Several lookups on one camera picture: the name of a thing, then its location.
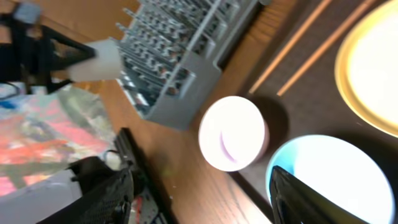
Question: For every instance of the grey plastic dish rack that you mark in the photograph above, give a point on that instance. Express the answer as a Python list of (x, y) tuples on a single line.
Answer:
[(172, 53)]

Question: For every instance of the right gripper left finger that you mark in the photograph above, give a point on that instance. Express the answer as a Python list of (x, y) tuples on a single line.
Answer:
[(109, 202)]

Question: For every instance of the wooden chopstick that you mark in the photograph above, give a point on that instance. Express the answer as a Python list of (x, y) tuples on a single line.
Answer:
[(289, 45), (345, 25)]

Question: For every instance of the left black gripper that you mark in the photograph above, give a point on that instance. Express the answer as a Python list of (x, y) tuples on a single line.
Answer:
[(57, 50)]

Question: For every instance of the pink white bowl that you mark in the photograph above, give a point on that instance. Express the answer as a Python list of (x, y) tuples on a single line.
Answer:
[(233, 134)]

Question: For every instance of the light blue bowl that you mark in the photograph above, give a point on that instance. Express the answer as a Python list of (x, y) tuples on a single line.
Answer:
[(339, 171)]

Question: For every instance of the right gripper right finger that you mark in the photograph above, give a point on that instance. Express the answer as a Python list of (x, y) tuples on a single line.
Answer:
[(294, 202)]

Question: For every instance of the white plastic cup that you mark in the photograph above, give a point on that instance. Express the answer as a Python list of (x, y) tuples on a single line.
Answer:
[(105, 65)]

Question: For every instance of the dark brown serving tray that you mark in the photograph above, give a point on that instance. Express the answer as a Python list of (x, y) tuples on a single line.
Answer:
[(312, 105)]

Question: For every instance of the yellow round plate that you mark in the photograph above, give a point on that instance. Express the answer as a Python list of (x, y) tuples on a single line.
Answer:
[(366, 68)]

